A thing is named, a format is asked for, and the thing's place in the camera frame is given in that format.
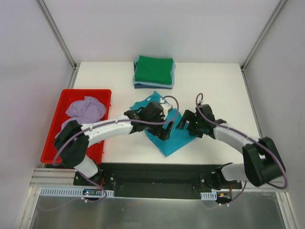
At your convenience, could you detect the teal t shirt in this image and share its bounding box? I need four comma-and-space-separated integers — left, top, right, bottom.
130, 91, 195, 156

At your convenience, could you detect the white slotted cable duct left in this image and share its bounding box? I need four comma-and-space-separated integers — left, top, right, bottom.
40, 187, 114, 198

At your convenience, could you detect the red plastic bin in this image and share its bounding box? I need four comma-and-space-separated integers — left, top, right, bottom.
41, 89, 112, 164

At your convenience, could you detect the white slotted cable duct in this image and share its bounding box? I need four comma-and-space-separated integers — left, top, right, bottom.
40, 187, 114, 198
200, 191, 217, 201

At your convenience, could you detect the aluminium frame post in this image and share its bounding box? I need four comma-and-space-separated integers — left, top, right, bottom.
240, 0, 289, 72
36, 0, 77, 70

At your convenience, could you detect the aluminium frame post left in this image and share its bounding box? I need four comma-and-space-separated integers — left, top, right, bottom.
36, 0, 77, 70

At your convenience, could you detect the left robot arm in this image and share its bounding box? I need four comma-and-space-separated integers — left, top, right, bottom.
54, 100, 194, 186

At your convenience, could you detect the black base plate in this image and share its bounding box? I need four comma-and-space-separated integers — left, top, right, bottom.
72, 163, 243, 198

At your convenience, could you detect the aluminium frame post right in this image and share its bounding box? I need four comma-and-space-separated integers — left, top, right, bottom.
240, 0, 289, 72

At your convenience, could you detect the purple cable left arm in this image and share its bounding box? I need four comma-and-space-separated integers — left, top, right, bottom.
52, 95, 180, 166

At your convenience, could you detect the aluminium front rail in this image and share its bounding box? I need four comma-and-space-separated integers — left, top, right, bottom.
30, 167, 79, 187

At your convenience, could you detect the white slotted cable duct right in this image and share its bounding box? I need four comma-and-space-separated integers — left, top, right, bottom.
200, 191, 217, 201

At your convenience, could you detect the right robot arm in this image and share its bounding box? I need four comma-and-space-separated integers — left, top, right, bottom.
177, 104, 288, 189

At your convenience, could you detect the lavender t shirt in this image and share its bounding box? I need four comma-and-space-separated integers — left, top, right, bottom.
54, 118, 105, 141
65, 96, 107, 122

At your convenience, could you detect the light blue folded t shirt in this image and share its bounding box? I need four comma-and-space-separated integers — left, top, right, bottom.
133, 55, 176, 89

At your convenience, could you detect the green folded t shirt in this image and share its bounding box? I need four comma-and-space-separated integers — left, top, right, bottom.
134, 55, 174, 85

